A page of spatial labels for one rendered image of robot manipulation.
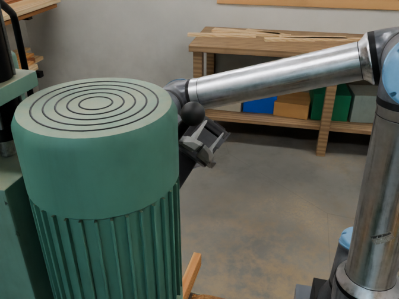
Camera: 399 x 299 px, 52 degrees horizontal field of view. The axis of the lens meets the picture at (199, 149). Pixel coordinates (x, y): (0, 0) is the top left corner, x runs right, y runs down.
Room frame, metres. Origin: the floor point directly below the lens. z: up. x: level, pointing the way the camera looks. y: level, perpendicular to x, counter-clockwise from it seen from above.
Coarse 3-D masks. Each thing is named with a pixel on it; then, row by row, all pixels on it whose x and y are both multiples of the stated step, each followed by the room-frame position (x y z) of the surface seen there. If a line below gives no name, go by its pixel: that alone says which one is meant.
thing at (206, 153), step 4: (220, 136) 0.63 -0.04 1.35; (216, 140) 0.63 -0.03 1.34; (204, 144) 0.59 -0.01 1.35; (212, 144) 0.67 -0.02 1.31; (200, 148) 0.60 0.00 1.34; (204, 148) 0.59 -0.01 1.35; (208, 148) 0.60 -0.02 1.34; (212, 148) 0.61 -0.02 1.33; (200, 152) 0.60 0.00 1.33; (204, 152) 0.60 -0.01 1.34; (208, 152) 0.60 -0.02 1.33; (212, 152) 0.61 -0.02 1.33; (200, 156) 0.62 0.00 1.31; (204, 156) 0.60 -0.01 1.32; (208, 156) 0.60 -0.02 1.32; (212, 156) 0.62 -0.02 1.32; (204, 160) 0.63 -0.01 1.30; (208, 160) 0.61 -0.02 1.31
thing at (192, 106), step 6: (192, 102) 0.52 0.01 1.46; (186, 108) 0.52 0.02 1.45; (192, 108) 0.51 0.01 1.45; (198, 108) 0.52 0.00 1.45; (180, 114) 0.52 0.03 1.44; (186, 114) 0.51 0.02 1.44; (192, 114) 0.51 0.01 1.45; (198, 114) 0.51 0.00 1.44; (204, 114) 0.52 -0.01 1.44; (186, 120) 0.51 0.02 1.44; (192, 120) 0.51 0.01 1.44; (198, 120) 0.51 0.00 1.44; (180, 126) 0.52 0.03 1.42; (186, 126) 0.52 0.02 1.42; (180, 132) 0.52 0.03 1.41; (180, 138) 0.53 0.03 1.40
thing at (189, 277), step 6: (192, 258) 0.75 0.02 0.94; (198, 258) 0.75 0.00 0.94; (192, 264) 0.73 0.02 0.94; (198, 264) 0.75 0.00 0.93; (186, 270) 0.71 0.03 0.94; (192, 270) 0.71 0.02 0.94; (198, 270) 0.75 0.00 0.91; (186, 276) 0.69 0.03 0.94; (192, 276) 0.70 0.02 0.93; (186, 282) 0.67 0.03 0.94; (192, 282) 0.70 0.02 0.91; (186, 288) 0.66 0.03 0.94; (186, 294) 0.65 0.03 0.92
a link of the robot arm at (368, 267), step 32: (384, 64) 0.72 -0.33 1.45; (384, 96) 0.71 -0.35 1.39; (384, 128) 0.70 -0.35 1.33; (384, 160) 0.68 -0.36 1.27; (384, 192) 0.67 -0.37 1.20; (384, 224) 0.66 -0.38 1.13; (352, 256) 0.69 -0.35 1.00; (384, 256) 0.65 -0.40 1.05; (352, 288) 0.66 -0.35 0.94; (384, 288) 0.64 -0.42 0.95
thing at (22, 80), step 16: (0, 16) 0.46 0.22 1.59; (0, 32) 0.45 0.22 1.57; (0, 48) 0.44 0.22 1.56; (0, 64) 0.44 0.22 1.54; (0, 80) 0.43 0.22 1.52; (16, 80) 0.44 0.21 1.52; (32, 80) 0.46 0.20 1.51; (0, 96) 0.41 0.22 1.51; (16, 96) 0.43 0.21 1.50; (0, 112) 0.43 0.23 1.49; (0, 128) 0.42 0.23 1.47
